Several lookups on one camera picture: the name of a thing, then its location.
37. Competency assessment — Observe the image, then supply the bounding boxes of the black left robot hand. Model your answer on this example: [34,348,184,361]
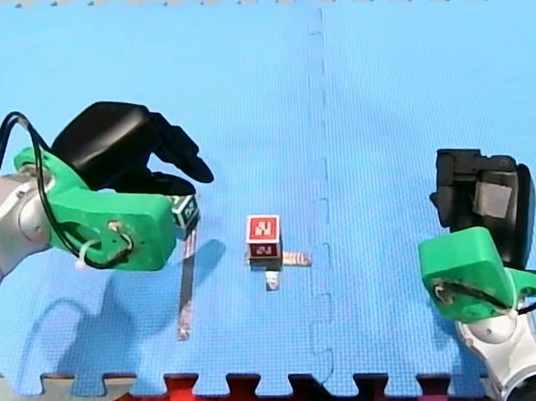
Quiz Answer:
[48,95,216,205]

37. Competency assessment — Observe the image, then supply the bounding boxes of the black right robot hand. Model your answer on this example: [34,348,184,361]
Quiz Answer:
[427,144,536,275]

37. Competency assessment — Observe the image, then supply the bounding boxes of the green cube white marks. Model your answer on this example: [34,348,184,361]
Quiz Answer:
[168,193,202,231]

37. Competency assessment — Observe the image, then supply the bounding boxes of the red cube white marks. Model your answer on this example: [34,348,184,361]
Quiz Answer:
[242,213,286,274]

